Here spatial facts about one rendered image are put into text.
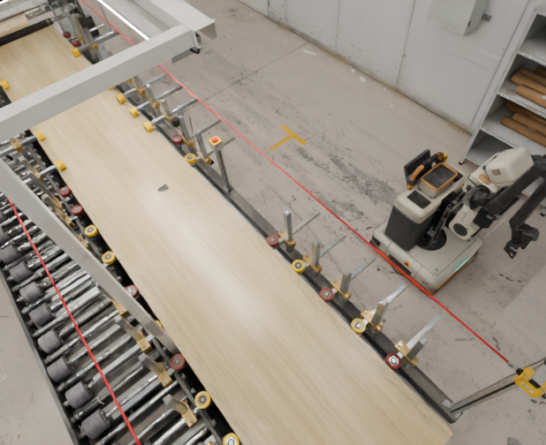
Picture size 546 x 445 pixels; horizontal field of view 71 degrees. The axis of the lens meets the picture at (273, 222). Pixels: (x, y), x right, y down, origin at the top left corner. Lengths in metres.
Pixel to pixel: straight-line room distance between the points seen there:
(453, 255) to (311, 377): 1.68
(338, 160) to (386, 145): 0.56
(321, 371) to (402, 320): 1.28
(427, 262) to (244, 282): 1.53
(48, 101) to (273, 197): 2.94
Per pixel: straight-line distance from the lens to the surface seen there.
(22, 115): 1.10
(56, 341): 2.70
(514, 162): 2.47
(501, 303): 3.60
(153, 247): 2.63
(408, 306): 3.34
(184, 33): 1.17
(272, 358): 2.18
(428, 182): 2.86
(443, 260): 3.28
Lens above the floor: 3.01
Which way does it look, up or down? 56 degrees down
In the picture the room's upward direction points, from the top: 7 degrees counter-clockwise
